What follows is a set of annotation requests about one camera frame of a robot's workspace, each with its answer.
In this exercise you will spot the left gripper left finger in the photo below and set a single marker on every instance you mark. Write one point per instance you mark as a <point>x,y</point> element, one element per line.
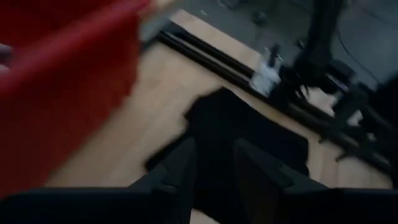
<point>177,168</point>

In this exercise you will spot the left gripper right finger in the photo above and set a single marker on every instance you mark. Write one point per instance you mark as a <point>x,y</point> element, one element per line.
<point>258,171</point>

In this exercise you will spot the black t-shirt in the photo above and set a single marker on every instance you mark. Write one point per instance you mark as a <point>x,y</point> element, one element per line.
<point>217,124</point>

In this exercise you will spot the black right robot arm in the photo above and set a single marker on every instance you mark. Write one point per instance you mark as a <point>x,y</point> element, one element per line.
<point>320,37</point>

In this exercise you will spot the red plastic laundry basket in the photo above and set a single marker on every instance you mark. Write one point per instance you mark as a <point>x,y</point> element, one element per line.
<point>62,93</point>

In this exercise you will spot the silver mounting plate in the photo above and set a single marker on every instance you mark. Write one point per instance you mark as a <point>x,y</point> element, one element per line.
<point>265,77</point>

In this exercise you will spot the beige wooden desk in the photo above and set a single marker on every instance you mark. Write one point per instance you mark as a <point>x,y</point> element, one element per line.
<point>163,3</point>

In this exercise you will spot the black aluminium rig frame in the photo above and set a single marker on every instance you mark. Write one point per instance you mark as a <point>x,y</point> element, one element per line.
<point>217,60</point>

